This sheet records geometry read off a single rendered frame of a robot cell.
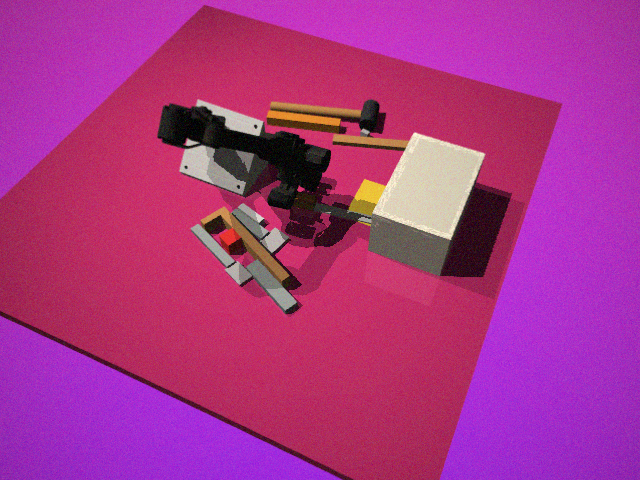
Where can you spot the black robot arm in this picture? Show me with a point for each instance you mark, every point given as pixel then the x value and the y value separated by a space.
pixel 282 149

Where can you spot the orange rod with dark cylindrical end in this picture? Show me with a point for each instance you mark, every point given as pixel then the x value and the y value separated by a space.
pixel 368 116

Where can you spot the red cube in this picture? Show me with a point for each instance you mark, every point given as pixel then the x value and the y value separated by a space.
pixel 231 241

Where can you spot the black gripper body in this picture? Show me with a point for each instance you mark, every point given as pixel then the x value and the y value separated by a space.
pixel 284 197

